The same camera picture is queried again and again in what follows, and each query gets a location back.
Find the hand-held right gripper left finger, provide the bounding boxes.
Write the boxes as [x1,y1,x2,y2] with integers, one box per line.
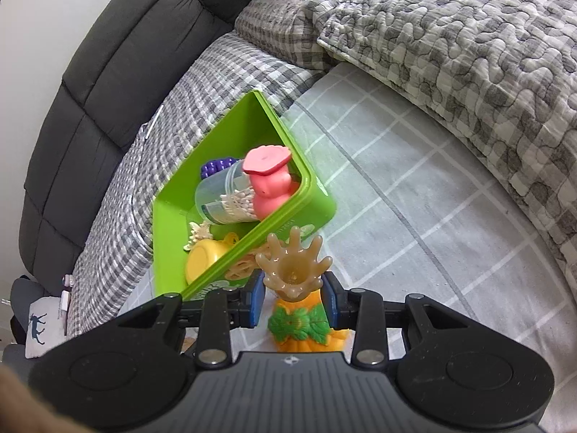
[115,270,267,367]

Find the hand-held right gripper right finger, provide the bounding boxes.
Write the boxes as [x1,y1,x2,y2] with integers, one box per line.
[321,271,470,368]

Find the orange toy pumpkin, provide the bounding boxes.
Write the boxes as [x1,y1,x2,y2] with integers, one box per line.
[268,295,350,353]

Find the tan hand-shaped toy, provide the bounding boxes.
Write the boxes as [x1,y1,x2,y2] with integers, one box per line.
[255,227,334,301]

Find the yellow toy bowl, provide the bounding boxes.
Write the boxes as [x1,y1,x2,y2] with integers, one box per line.
[185,232,239,286]

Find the beige starfish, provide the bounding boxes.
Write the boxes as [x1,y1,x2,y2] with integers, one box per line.
[183,221,212,251]

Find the green plastic box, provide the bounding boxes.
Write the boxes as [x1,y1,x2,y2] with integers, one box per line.
[151,90,338,302]

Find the pink rubber toy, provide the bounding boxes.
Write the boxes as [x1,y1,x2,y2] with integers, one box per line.
[242,144,300,217]

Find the clear cotton swab jar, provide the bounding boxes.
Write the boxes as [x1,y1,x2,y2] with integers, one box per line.
[195,162,264,226]

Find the purple toy grapes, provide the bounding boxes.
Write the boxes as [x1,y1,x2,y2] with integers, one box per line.
[201,157,239,180]

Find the grey grid bedsheet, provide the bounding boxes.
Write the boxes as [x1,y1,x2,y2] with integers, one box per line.
[126,61,577,420]

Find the pink and white small object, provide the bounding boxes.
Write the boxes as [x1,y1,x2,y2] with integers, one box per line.
[58,274,75,321]

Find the grey gingham sofa cover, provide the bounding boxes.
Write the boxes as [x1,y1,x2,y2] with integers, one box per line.
[65,31,325,337]
[234,0,348,73]

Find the white cloth with animal print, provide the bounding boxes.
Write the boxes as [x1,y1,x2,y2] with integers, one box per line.
[25,295,68,359]

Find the dark grey sofa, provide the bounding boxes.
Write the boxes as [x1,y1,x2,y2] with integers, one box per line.
[18,0,253,280]

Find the grey pebble pattern quilt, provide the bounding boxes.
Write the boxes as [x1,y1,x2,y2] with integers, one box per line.
[311,0,577,276]

